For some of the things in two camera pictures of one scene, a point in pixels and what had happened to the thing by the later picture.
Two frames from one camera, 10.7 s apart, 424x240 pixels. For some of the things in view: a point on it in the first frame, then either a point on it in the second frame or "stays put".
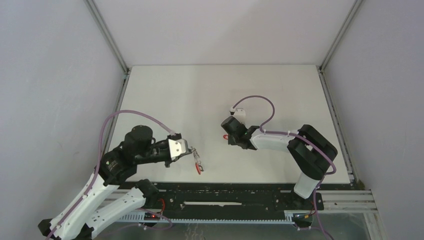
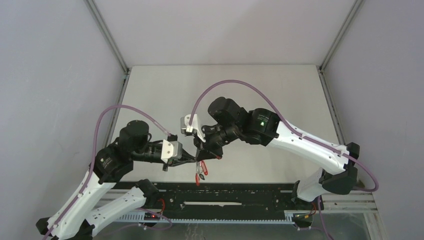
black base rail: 221,198 stays put
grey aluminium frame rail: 327,93 stays put
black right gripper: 231,141 to 206,151
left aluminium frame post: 108,35 stays put
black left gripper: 168,162 to 186,158
